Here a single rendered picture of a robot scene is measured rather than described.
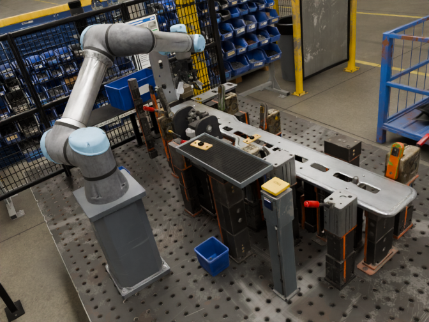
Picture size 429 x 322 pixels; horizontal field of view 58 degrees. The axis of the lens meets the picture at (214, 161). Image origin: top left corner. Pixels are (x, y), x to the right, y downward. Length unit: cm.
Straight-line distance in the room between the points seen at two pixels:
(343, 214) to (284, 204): 19
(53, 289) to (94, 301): 125
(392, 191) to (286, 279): 45
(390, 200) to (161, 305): 87
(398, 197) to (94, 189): 99
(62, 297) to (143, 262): 131
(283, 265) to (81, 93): 90
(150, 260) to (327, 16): 387
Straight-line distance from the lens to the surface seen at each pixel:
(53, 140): 139
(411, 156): 147
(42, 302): 281
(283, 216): 117
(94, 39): 149
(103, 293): 165
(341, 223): 125
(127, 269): 150
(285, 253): 128
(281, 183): 114
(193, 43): 172
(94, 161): 128
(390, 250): 159
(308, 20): 460
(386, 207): 132
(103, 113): 230
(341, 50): 513
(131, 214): 138
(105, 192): 133
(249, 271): 152
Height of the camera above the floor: 182
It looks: 31 degrees down
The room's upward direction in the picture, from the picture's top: 11 degrees counter-clockwise
